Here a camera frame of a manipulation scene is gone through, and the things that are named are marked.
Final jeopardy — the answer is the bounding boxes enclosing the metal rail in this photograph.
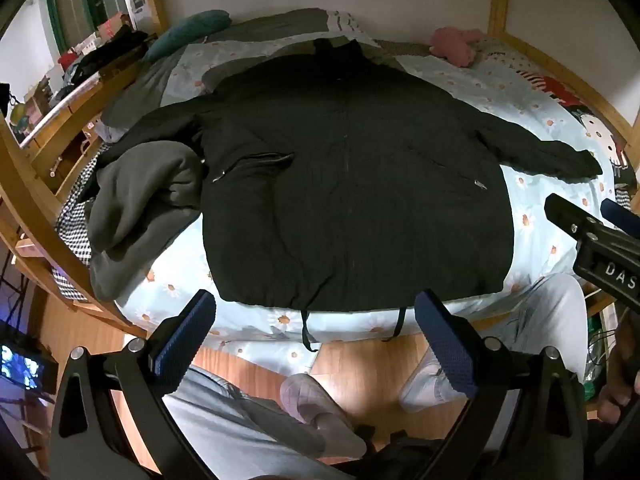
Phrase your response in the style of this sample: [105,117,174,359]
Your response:
[20,72,102,148]

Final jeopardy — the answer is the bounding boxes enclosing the wooden bed frame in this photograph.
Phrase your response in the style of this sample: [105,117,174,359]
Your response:
[0,0,640,341]

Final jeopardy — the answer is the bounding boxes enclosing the person's left leg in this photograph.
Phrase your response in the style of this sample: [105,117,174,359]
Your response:
[164,364,351,480]

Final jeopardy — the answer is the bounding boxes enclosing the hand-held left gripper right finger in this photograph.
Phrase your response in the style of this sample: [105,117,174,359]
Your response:
[414,289,589,480]

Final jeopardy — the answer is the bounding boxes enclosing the white striped sock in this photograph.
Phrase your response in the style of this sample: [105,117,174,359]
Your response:
[327,10,377,37]

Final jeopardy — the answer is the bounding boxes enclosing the black jacket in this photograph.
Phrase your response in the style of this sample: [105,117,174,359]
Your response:
[102,39,604,352]

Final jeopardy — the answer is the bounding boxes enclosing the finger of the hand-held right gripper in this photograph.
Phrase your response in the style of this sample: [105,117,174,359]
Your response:
[544,193,603,242]
[600,198,640,239]

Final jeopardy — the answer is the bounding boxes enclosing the person's right leg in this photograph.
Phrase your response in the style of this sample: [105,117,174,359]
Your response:
[497,272,589,403]

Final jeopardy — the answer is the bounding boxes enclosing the person's right hand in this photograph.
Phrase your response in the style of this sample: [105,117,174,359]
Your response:
[596,305,640,425]

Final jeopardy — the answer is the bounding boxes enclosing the wooden desk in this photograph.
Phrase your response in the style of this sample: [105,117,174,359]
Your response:
[20,25,151,198]

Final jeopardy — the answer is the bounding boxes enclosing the cartoon printed blanket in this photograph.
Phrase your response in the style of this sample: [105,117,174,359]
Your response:
[480,40,637,197]

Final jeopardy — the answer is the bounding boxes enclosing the black bag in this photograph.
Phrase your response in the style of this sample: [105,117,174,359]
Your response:
[357,425,443,480]

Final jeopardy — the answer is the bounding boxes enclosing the teal pillow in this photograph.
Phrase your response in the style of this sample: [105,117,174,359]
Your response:
[142,10,232,62]

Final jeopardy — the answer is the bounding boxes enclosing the white slipper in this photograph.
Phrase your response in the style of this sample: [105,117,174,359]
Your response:
[400,347,472,415]

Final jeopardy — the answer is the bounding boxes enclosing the person's leg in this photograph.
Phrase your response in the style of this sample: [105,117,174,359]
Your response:
[164,364,351,480]
[497,272,589,403]

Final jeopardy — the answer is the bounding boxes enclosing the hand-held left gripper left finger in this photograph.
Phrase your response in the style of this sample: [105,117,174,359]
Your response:
[47,289,218,480]

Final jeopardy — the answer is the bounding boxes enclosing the black white checked cloth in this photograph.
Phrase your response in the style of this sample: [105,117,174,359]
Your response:
[52,142,108,301]

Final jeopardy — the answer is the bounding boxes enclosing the grey fleece garment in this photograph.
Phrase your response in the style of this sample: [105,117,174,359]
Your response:
[87,141,206,303]

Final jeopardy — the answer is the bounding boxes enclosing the lit screen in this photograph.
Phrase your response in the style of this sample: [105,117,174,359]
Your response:
[0,320,59,397]

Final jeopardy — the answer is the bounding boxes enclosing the pink plush toy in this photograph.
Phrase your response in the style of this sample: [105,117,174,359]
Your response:
[430,26,486,67]

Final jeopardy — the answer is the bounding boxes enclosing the light blue floral bedsheet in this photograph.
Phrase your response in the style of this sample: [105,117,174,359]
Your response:
[97,35,632,377]

